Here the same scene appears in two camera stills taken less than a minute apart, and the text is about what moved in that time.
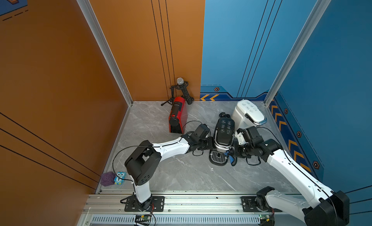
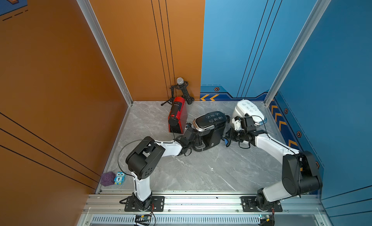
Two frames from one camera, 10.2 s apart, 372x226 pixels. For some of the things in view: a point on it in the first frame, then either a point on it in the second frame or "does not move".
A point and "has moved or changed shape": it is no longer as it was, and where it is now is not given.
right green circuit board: (263, 217) does not move
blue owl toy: (117, 180) does not move
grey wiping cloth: (231, 157) to (225, 140)
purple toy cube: (107, 178) does not move
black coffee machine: (224, 138) has moved or changed shape
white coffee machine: (247, 115) does not move
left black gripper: (210, 145) to (196, 137)
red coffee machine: (178, 119) does not move
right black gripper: (237, 154) to (230, 136)
